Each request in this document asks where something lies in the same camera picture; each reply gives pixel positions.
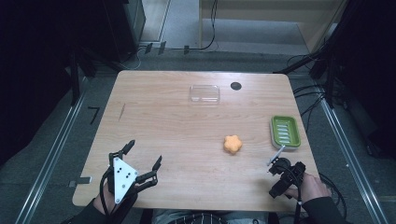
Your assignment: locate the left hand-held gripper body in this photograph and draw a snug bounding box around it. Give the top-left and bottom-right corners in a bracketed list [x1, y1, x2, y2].
[106, 150, 140, 207]

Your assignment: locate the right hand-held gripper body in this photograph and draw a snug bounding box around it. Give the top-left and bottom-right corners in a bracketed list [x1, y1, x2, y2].
[266, 145, 307, 200]

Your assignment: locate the green soap dish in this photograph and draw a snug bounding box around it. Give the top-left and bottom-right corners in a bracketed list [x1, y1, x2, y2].
[269, 115, 302, 151]

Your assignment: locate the orange flower-shaped soap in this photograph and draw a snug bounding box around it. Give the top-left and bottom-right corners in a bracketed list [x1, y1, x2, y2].
[222, 134, 244, 155]

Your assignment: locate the person's right hand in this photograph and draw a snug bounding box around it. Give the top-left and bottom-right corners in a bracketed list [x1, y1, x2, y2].
[284, 172, 332, 205]

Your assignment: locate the person's left hand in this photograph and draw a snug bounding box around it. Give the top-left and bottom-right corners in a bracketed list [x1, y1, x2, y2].
[92, 183, 125, 216]

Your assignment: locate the grey floor tape piece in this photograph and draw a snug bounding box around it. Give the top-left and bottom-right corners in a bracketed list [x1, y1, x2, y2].
[68, 175, 93, 189]

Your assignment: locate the black stand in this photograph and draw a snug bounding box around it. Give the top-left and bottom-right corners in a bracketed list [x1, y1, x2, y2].
[274, 40, 344, 108]
[66, 46, 125, 106]

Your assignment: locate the clear plastic box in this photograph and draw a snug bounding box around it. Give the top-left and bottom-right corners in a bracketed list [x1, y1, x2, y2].
[188, 84, 221, 105]

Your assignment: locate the black cabinet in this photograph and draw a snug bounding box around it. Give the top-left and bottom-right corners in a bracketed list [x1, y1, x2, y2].
[102, 0, 148, 63]

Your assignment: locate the dark curtain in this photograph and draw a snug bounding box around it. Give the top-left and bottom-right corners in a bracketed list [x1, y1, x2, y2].
[334, 0, 396, 158]
[0, 0, 106, 164]

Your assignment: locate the light wooden furniture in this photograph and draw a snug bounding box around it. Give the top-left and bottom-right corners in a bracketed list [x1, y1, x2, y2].
[199, 0, 348, 54]

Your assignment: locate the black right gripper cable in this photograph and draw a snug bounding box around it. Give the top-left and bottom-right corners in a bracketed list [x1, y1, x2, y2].
[276, 164, 304, 224]

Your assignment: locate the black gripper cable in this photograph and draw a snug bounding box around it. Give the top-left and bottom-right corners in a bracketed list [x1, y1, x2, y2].
[276, 164, 304, 224]
[98, 167, 115, 217]

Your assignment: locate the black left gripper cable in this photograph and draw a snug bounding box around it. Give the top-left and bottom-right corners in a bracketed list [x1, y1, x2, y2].
[98, 167, 115, 217]

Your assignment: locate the black looped cable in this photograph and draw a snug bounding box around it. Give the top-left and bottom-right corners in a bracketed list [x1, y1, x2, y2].
[318, 172, 348, 219]

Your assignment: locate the metal floor rail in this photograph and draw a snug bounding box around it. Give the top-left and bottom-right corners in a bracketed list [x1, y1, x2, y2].
[13, 77, 91, 224]
[318, 97, 390, 224]

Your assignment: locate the black floor cable bundle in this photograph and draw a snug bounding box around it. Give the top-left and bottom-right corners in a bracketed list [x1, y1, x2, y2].
[286, 52, 329, 133]

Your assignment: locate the white floor cable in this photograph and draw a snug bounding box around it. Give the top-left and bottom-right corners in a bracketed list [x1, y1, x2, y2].
[120, 46, 148, 71]

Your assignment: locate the black hanging cable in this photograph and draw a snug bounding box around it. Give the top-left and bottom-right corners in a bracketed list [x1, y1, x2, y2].
[188, 0, 219, 51]

